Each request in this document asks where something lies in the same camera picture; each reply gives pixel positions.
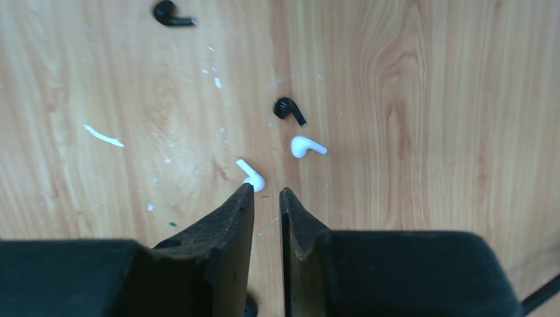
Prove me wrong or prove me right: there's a black earbud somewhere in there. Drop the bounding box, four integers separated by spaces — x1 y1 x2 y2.
273 97 307 127
152 0 197 27

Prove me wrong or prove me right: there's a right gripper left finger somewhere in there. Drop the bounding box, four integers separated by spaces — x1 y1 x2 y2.
1 184 255 316

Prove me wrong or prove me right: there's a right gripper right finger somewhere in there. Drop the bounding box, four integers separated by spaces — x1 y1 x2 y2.
279 188 523 316

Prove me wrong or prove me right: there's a white earbud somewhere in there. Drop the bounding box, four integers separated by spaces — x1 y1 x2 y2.
236 158 265 193
291 135 328 159

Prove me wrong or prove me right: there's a small white plastic scrap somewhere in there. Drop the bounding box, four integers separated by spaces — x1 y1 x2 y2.
83 124 125 148

